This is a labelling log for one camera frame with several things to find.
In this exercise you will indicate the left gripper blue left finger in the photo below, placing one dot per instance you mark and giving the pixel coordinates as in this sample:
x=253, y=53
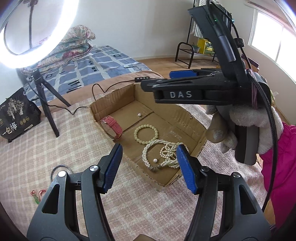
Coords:
x=56, y=216

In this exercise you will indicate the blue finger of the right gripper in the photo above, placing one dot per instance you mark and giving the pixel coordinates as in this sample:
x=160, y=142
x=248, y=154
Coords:
x=151, y=85
x=191, y=73

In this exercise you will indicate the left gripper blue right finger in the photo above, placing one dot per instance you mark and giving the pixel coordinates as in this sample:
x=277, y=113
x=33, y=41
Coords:
x=242, y=217

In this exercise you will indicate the pink sleeve forearm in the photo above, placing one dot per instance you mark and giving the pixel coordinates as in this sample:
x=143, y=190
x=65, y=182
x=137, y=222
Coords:
x=283, y=193

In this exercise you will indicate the right gloved hand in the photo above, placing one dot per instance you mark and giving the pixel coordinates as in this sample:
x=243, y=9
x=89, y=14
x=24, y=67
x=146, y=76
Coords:
x=219, y=131

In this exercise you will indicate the black metal rack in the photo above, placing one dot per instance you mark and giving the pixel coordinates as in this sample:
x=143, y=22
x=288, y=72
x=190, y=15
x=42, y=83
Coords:
x=187, y=52

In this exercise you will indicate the striped hanging cloth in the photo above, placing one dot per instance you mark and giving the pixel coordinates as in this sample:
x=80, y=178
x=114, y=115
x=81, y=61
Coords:
x=195, y=29

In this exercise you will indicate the cardboard box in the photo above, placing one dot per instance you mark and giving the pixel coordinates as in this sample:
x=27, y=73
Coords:
x=172, y=122

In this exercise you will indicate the blue patterned bed sheet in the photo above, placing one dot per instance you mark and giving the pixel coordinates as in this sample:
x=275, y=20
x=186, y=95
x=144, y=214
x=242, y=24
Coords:
x=102, y=63

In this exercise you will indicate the red wrist watch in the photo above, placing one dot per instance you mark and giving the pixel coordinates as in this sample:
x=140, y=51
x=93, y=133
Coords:
x=111, y=127

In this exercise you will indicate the window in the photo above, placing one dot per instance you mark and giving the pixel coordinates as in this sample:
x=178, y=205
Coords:
x=272, y=35

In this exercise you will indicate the folded floral quilt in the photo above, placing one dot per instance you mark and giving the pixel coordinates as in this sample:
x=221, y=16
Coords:
x=76, y=43

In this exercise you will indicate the black snack bag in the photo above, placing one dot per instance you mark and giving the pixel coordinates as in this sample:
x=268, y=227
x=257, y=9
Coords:
x=18, y=115

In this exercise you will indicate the black tripod stand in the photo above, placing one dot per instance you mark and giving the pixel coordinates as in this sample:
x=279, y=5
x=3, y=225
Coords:
x=40, y=84

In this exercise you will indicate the black phone holder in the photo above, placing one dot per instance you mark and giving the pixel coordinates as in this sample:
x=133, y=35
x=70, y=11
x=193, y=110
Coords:
x=30, y=3

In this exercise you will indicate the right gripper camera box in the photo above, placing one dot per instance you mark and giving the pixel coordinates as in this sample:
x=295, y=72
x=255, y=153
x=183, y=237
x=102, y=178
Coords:
x=214, y=25

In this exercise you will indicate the white ring light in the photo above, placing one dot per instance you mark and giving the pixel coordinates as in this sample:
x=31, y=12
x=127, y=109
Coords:
x=29, y=34

